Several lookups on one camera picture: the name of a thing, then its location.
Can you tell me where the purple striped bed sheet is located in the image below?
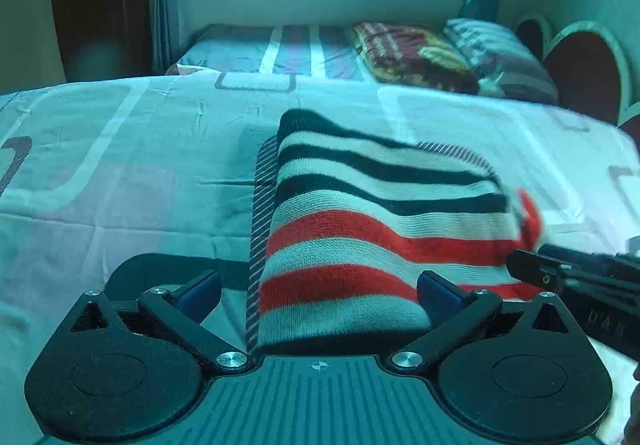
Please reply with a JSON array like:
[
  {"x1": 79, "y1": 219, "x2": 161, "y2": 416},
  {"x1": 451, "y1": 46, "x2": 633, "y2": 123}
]
[{"x1": 165, "y1": 24, "x2": 377, "y2": 84}]

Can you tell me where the striped pillow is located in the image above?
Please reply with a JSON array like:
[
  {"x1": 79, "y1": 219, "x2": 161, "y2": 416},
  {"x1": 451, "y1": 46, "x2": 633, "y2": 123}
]
[{"x1": 442, "y1": 18, "x2": 559, "y2": 106}]

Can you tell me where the striped knit sweater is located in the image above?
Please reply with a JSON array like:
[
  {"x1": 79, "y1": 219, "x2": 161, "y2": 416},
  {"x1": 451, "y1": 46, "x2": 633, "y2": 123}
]
[{"x1": 245, "y1": 109, "x2": 546, "y2": 359}]

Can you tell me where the red patterned pillow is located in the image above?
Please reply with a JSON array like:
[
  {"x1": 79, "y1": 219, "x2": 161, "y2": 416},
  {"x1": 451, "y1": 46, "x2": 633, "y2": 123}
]
[{"x1": 347, "y1": 20, "x2": 482, "y2": 96}]

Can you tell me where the red heart-shaped headboard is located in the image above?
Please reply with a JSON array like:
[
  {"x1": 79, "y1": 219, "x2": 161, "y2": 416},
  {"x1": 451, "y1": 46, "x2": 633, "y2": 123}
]
[{"x1": 515, "y1": 12, "x2": 640, "y2": 129}]

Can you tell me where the bed with patterned sheet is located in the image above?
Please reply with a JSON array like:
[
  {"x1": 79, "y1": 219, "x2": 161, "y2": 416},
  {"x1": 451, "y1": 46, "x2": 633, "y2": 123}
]
[{"x1": 0, "y1": 75, "x2": 640, "y2": 445}]

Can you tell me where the dark wooden door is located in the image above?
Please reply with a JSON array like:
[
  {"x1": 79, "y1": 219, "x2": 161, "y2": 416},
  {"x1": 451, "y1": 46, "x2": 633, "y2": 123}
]
[{"x1": 49, "y1": 0, "x2": 157, "y2": 84}]

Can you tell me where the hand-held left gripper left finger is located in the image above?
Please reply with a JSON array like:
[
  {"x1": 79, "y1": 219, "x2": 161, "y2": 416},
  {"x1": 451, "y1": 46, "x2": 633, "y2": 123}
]
[{"x1": 70, "y1": 270, "x2": 250, "y2": 374}]

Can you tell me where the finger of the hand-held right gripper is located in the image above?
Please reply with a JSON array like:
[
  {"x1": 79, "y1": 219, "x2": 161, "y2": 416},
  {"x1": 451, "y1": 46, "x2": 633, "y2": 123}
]
[
  {"x1": 537, "y1": 244, "x2": 602, "y2": 263},
  {"x1": 506, "y1": 248, "x2": 569, "y2": 288}
]

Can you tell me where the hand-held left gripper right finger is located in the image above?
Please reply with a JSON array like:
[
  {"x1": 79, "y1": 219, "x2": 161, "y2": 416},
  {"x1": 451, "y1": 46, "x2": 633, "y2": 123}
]
[{"x1": 390, "y1": 270, "x2": 569, "y2": 374}]

